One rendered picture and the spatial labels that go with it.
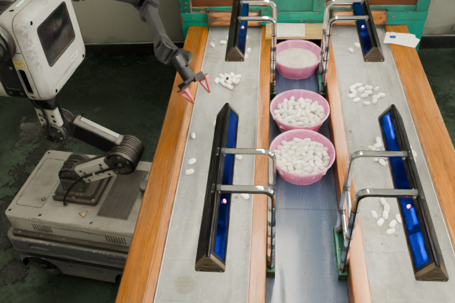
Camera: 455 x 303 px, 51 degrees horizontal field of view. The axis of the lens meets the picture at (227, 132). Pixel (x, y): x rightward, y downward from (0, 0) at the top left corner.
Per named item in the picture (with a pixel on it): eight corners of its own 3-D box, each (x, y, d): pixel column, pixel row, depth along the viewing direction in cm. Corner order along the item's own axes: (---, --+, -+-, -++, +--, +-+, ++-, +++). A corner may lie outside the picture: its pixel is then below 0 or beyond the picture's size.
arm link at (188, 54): (154, 57, 197) (164, 41, 194) (164, 52, 208) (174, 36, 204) (177, 75, 198) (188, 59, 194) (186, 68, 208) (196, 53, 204)
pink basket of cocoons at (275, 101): (282, 149, 208) (282, 132, 202) (261, 111, 227) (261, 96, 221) (338, 134, 213) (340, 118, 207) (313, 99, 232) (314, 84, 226)
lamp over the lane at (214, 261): (194, 272, 125) (191, 257, 120) (217, 117, 170) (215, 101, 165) (225, 273, 124) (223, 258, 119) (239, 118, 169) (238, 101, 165)
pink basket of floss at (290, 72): (295, 90, 239) (296, 74, 232) (260, 67, 255) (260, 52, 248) (332, 69, 250) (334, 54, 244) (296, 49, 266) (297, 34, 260)
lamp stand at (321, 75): (319, 101, 231) (328, 18, 201) (316, 76, 246) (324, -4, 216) (359, 101, 230) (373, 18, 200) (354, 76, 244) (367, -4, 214)
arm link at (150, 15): (137, 12, 226) (147, -7, 221) (147, 17, 229) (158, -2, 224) (154, 61, 196) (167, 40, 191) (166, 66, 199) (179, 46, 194)
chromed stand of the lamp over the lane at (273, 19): (237, 100, 235) (233, 19, 205) (240, 76, 250) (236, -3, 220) (275, 100, 233) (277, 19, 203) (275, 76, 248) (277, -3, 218)
